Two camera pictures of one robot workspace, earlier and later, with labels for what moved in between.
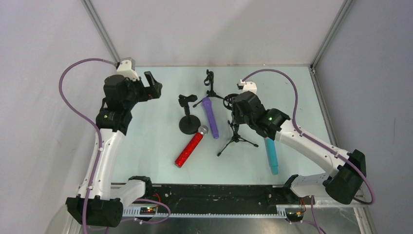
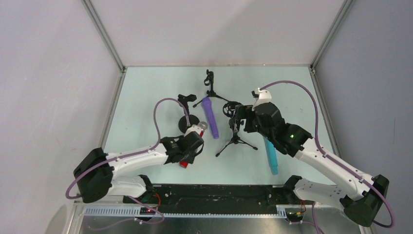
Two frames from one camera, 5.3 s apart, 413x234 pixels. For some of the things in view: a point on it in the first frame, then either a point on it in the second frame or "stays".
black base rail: [221, 199] stays
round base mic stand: [188, 124] stays
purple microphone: [207, 103] stays
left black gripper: [143, 89] to [195, 142]
